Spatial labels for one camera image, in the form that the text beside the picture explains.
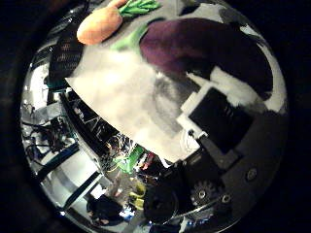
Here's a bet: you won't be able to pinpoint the purple eggplant plush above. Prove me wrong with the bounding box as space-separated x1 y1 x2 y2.
111 17 275 102

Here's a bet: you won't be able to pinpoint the round orange plush green leaves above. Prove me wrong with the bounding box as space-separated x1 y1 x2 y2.
76 0 162 47

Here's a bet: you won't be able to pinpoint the green plastic object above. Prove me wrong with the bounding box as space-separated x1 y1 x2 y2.
120 145 146 175

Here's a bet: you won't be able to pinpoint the yellow green chair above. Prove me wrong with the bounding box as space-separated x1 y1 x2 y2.
128 183 148 211

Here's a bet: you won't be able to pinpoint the person in dark clothes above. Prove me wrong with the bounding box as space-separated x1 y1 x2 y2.
86 193 124 226

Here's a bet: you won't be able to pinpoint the black mesh basket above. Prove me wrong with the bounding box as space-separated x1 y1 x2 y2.
48 30 86 90

